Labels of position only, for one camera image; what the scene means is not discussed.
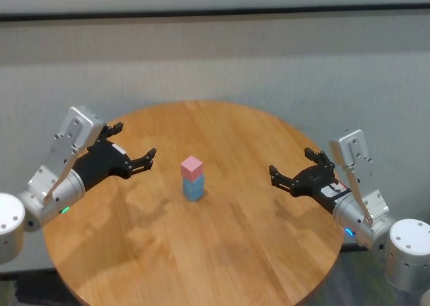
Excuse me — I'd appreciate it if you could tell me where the pink cube block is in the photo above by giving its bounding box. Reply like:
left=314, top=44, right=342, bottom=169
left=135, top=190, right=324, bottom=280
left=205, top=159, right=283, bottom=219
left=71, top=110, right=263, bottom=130
left=179, top=155, right=204, bottom=182

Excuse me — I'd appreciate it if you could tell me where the black wall rail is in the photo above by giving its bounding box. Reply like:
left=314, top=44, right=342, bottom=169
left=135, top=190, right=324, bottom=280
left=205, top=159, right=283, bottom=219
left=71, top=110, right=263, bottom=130
left=0, top=3, right=430, bottom=24

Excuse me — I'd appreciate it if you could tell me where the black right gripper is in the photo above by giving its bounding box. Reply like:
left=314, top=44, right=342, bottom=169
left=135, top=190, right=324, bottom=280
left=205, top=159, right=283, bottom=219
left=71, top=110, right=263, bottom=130
left=268, top=147, right=351, bottom=216

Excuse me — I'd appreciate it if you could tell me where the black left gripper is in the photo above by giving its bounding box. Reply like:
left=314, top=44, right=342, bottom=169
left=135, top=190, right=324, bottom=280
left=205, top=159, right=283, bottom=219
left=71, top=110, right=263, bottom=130
left=71, top=121, right=158, bottom=194

